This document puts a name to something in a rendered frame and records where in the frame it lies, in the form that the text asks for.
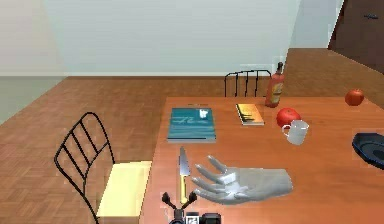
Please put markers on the orange wooden table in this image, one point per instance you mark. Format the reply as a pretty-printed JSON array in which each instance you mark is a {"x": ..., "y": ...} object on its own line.
[{"x": 326, "y": 186}]

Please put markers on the red apple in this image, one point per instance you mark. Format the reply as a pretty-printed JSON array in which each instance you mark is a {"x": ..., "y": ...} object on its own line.
[{"x": 354, "y": 97}]

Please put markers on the yellow book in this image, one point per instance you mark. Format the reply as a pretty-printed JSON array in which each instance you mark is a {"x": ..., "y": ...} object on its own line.
[{"x": 250, "y": 114}]

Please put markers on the red tomato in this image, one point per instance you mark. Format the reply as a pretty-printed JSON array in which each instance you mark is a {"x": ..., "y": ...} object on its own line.
[{"x": 286, "y": 116}]

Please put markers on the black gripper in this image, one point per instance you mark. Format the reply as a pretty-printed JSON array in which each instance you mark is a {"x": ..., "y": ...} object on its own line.
[{"x": 178, "y": 216}]

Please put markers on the dark brown door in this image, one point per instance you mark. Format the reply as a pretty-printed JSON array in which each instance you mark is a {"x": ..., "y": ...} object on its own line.
[{"x": 361, "y": 36}]

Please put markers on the white mug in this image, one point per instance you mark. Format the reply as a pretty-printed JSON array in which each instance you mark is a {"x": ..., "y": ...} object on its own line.
[{"x": 298, "y": 132}]

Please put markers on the black chair with yellow seat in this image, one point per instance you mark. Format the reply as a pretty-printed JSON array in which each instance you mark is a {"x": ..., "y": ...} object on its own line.
[{"x": 125, "y": 186}]

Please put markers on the teal book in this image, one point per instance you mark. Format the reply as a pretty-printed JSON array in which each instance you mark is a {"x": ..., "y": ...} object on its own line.
[{"x": 191, "y": 125}]

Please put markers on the black metal chair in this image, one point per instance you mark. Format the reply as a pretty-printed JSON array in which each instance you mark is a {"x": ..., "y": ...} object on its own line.
[{"x": 247, "y": 80}]

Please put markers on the grey hand statue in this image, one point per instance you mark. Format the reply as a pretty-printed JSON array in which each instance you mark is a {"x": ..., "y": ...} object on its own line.
[{"x": 253, "y": 185}]

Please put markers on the orange bottle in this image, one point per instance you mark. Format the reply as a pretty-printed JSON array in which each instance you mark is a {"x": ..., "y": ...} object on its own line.
[{"x": 275, "y": 90}]

